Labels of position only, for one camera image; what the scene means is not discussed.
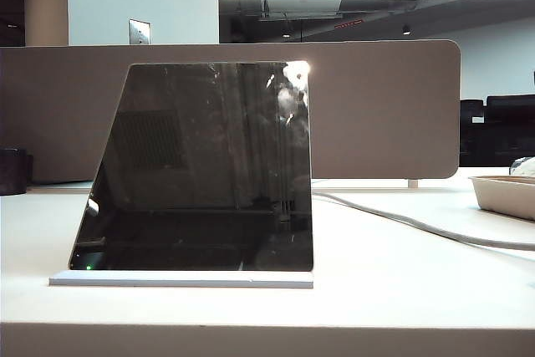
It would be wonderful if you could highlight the beige paper tray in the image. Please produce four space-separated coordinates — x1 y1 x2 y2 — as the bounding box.
467 174 535 222

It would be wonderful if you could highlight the metal wall switch plate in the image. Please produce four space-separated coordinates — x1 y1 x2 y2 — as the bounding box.
128 18 152 45

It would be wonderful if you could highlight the brown desk partition panel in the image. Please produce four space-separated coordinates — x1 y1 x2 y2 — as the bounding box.
0 38 461 185

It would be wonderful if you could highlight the white crumpled wrapper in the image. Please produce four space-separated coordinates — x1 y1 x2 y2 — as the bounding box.
508 157 535 177

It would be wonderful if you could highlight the grey cable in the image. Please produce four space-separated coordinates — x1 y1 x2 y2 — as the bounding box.
312 190 535 252

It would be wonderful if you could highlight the dark cylindrical container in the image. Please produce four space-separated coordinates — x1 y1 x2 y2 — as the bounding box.
0 146 34 196

